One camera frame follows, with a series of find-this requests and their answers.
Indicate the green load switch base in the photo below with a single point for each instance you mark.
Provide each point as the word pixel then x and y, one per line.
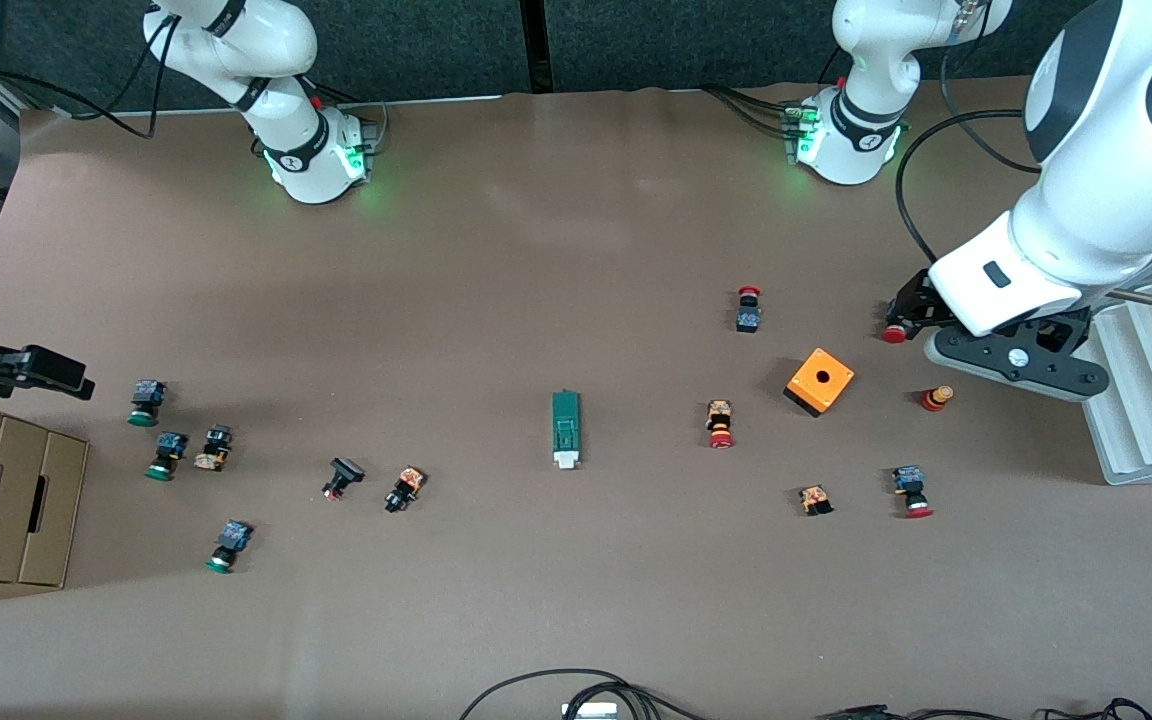
pixel 566 415

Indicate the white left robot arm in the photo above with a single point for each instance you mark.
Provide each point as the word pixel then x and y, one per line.
pixel 1116 200

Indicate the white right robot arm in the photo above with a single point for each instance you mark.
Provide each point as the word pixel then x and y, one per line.
pixel 286 60

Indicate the red mushroom button blue block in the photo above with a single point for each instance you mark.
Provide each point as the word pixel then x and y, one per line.
pixel 908 482
pixel 748 320
pixel 893 336

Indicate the red yellow button head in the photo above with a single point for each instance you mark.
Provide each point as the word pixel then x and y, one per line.
pixel 934 400

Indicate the green mushroom button blue block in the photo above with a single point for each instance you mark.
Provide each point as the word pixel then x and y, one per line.
pixel 169 448
pixel 233 537
pixel 148 392

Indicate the orange button box with hole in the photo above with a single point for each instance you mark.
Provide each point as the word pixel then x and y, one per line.
pixel 831 390

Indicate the brown cardboard box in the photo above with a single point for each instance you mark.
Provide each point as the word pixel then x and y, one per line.
pixel 6 500

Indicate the orange white contact block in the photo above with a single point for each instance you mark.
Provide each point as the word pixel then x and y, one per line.
pixel 815 499

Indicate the red emergency stop orange block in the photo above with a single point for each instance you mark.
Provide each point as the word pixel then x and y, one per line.
pixel 719 415

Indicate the brown paper table cover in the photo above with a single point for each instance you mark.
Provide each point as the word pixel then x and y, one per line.
pixel 636 580

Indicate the small white device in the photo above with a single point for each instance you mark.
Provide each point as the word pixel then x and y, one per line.
pixel 589 711

